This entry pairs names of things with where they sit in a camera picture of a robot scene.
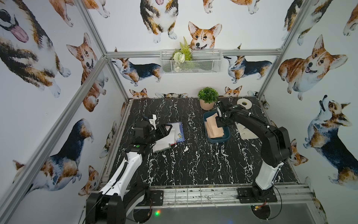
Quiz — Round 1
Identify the beige stationery paper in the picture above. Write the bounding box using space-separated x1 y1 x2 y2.
205 113 224 139

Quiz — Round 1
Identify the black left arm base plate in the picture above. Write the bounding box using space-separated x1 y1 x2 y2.
144 190 164 207

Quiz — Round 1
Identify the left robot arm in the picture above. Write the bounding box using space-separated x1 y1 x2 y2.
83 115 172 224

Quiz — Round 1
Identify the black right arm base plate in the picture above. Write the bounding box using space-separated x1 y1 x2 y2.
237 187 278 203

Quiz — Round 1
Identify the artificial fern with flower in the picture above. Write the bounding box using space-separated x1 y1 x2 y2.
171 38 193 73

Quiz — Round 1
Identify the white wire wall basket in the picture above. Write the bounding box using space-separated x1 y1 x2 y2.
160 49 223 74

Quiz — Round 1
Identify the aluminium frame post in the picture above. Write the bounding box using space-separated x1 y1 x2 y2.
73 0 130 101

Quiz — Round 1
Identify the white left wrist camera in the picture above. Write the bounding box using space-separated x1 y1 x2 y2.
149 114 157 130

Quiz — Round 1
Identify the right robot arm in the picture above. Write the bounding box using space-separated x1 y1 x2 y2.
216 101 292 198

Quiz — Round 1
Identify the blue bordered stationery paper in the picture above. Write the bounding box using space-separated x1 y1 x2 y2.
171 122 185 143

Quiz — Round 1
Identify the green artificial potted plant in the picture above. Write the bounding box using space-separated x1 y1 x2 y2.
198 87 219 104

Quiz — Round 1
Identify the teal plastic storage box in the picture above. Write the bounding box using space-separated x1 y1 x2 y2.
203 111 231 143

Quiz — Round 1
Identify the beige ribbed plant pot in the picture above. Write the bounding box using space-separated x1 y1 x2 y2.
200 99 215 111

